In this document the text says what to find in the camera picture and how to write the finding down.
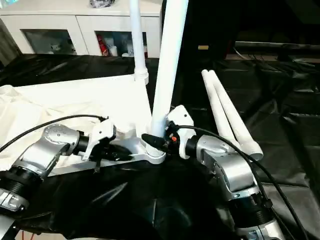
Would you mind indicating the white plastic table top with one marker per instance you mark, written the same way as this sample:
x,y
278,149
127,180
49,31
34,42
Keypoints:
x,y
75,100

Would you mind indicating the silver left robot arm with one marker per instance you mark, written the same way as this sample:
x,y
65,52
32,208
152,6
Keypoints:
x,y
40,155

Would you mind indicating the small white jar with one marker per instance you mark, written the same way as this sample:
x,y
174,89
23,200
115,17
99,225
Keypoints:
x,y
131,50

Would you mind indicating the white cabinet with glass doors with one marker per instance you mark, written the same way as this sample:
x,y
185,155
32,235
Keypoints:
x,y
60,22

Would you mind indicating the black work mat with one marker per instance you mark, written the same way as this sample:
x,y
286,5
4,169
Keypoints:
x,y
280,165

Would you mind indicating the grey horizontal rail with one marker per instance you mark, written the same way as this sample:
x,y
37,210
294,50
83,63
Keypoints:
x,y
277,46

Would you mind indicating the small brass label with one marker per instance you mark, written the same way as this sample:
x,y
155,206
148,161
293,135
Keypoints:
x,y
203,48

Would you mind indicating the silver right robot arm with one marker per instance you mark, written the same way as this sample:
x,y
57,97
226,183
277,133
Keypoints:
x,y
235,175

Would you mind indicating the white plastic table leg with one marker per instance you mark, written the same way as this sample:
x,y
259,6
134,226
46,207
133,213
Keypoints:
x,y
217,110
240,125
170,60
137,40

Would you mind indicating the red bottle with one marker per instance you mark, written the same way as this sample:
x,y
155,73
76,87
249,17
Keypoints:
x,y
102,46

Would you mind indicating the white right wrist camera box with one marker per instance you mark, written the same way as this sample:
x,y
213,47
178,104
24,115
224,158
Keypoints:
x,y
180,120

